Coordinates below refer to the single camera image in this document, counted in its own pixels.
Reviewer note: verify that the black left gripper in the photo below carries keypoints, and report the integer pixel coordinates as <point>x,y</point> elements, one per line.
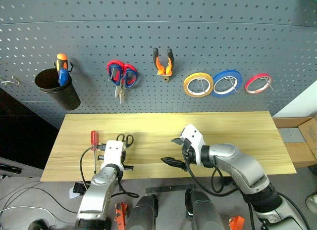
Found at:
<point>123,157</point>

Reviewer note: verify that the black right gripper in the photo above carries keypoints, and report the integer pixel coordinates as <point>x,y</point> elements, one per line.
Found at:
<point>189,152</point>

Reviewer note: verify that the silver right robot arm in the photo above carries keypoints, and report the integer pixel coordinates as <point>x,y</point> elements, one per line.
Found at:
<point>242,165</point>

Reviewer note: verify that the yellow tape roll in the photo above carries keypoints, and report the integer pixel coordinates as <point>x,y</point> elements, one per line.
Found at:
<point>186,86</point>

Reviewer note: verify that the blue tape roll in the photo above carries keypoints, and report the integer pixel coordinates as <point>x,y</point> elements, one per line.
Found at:
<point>239,78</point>

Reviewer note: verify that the red tape roll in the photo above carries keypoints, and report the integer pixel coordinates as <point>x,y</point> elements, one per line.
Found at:
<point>247,84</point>

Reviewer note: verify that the grey perforated pegboard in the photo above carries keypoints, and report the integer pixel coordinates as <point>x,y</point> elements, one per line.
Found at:
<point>158,29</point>

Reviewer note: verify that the silver pegboard hook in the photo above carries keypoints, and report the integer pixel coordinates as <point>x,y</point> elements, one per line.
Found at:
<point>15,79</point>

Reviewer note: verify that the black clip block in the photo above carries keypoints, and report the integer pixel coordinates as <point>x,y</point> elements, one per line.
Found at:
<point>80,188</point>

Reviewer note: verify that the orange plastic object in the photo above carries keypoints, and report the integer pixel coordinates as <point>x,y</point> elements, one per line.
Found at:
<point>121,212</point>
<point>236,222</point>

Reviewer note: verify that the white paper scrap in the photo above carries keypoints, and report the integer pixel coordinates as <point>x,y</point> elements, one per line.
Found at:
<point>72,194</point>

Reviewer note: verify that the dark grey rounded shape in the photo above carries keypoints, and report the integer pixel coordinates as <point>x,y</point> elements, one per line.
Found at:
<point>143,212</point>
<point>203,210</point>

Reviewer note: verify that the black cup holder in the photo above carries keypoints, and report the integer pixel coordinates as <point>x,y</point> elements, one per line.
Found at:
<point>65,96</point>

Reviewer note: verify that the orange and black pliers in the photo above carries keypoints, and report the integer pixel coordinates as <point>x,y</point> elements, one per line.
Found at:
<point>161,68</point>

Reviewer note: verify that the red and blue scissors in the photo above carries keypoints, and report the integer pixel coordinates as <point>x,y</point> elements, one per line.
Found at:
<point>128,78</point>

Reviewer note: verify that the black cabinet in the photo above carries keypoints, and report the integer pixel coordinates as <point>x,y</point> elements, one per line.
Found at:
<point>19,136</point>

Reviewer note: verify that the black round object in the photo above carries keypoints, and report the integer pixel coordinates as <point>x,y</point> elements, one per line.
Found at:
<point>37,225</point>

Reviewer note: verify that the brown cardboard box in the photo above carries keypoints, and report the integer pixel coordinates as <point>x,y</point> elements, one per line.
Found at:
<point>309,133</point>

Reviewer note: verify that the white shoe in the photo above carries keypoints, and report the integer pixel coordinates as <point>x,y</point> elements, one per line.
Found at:
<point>312,203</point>

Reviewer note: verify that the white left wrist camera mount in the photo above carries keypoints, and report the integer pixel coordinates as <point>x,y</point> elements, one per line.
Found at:
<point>113,153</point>

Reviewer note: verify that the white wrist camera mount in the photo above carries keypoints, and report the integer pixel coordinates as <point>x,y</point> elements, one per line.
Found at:
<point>194,137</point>
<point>113,153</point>

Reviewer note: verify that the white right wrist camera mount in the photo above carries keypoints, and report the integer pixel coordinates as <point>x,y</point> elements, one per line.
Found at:
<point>194,137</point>

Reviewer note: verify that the brass pliers holder bracket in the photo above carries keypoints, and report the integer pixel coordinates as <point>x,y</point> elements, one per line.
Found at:
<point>171,73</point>

